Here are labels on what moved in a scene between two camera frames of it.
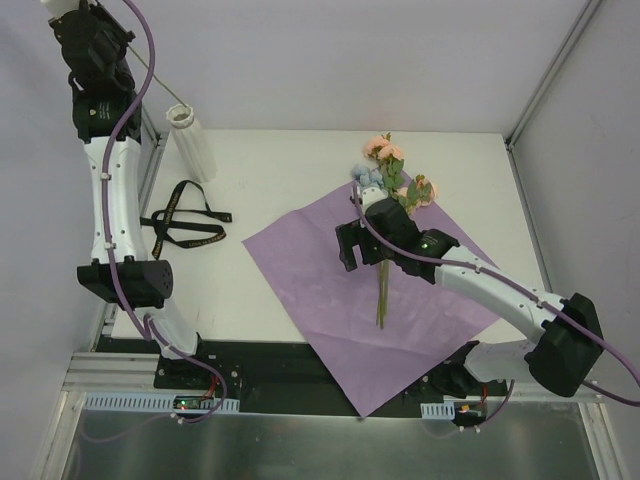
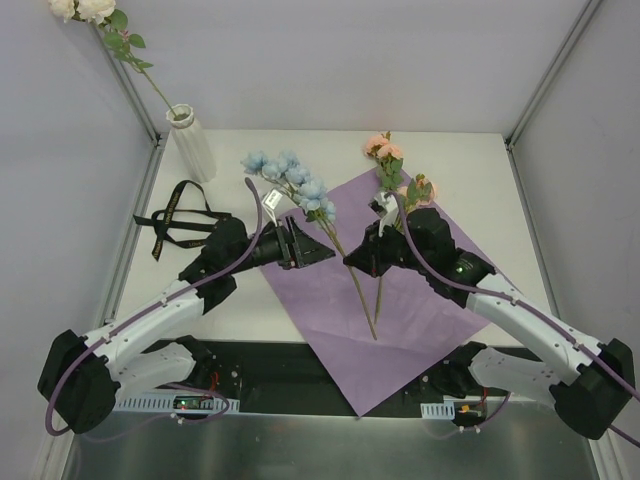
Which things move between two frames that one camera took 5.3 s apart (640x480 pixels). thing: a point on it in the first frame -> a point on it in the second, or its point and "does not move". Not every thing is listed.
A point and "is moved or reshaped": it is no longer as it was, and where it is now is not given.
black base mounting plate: (289, 379) does not move
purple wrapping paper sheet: (336, 307) does not move
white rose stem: (170, 93) is moved or reshaped
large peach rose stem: (391, 161) does not move
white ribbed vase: (189, 134) does not move
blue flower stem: (368, 178) -> (352, 271)
